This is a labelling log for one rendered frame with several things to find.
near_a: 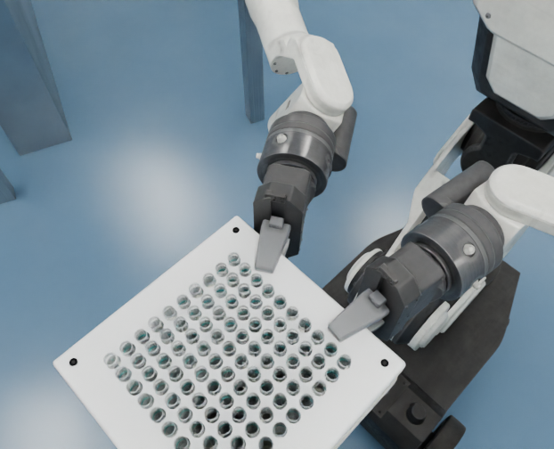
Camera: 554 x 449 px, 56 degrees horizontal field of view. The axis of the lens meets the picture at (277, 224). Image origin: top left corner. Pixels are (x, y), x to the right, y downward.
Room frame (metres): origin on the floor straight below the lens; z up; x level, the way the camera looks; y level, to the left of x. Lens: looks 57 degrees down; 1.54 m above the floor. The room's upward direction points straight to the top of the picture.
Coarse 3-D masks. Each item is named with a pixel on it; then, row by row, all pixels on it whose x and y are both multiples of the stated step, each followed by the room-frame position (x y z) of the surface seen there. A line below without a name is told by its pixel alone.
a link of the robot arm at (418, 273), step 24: (432, 216) 0.32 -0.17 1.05; (408, 240) 0.30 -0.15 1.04; (432, 240) 0.28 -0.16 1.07; (456, 240) 0.28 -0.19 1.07; (384, 264) 0.24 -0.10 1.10; (408, 264) 0.25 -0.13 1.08; (432, 264) 0.25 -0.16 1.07; (456, 264) 0.26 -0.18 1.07; (480, 264) 0.26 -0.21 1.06; (360, 288) 0.25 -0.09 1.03; (384, 288) 0.23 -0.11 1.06; (408, 288) 0.22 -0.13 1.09; (432, 288) 0.23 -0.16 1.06; (456, 288) 0.24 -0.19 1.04; (408, 312) 0.21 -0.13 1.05; (384, 336) 0.21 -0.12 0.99
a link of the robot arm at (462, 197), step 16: (480, 160) 0.41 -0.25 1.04; (464, 176) 0.39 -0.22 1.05; (480, 176) 0.39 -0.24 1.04; (432, 192) 0.37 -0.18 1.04; (448, 192) 0.36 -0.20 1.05; (464, 192) 0.36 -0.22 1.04; (480, 192) 0.35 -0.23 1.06; (432, 208) 0.35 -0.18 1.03; (448, 208) 0.33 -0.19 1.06; (464, 208) 0.32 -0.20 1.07; (480, 208) 0.33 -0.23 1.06; (480, 224) 0.30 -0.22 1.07; (496, 224) 0.31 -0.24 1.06; (512, 224) 0.31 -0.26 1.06; (480, 240) 0.28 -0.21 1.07; (496, 240) 0.29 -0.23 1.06; (512, 240) 0.30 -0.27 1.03; (496, 256) 0.27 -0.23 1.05
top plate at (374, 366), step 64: (192, 256) 0.28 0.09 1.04; (256, 256) 0.28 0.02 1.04; (128, 320) 0.20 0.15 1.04; (320, 320) 0.20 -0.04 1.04; (256, 384) 0.14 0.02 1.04; (384, 384) 0.14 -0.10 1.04; (128, 448) 0.08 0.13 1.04; (192, 448) 0.08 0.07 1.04; (256, 448) 0.08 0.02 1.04; (320, 448) 0.08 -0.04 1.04
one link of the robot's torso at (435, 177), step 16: (464, 128) 0.64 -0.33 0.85; (448, 144) 0.63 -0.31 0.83; (448, 160) 0.62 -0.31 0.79; (432, 176) 0.58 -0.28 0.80; (416, 192) 0.56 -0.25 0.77; (416, 208) 0.54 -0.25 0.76; (416, 224) 0.53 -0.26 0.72; (400, 240) 0.50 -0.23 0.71; (352, 288) 0.46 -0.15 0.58; (432, 304) 0.40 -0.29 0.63; (416, 320) 0.38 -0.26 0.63; (400, 336) 0.36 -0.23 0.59
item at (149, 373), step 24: (216, 288) 0.24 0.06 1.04; (240, 288) 0.24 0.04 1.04; (192, 312) 0.22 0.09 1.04; (216, 312) 0.22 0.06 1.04; (240, 312) 0.22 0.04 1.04; (264, 312) 0.22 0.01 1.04; (168, 336) 0.19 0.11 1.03; (192, 336) 0.19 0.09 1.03; (216, 336) 0.19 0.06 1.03; (240, 336) 0.19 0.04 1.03; (264, 336) 0.19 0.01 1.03; (288, 336) 0.19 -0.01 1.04; (144, 360) 0.16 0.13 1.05; (168, 360) 0.16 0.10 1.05; (192, 360) 0.17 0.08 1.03; (216, 360) 0.17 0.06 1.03; (240, 360) 0.17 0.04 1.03; (264, 360) 0.17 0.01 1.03; (288, 360) 0.17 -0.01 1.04; (312, 360) 0.16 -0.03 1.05; (192, 384) 0.14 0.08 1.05; (216, 384) 0.14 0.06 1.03; (240, 384) 0.14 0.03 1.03; (264, 384) 0.14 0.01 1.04; (288, 384) 0.14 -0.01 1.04; (240, 408) 0.12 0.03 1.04; (264, 408) 0.12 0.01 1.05; (192, 432) 0.10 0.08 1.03
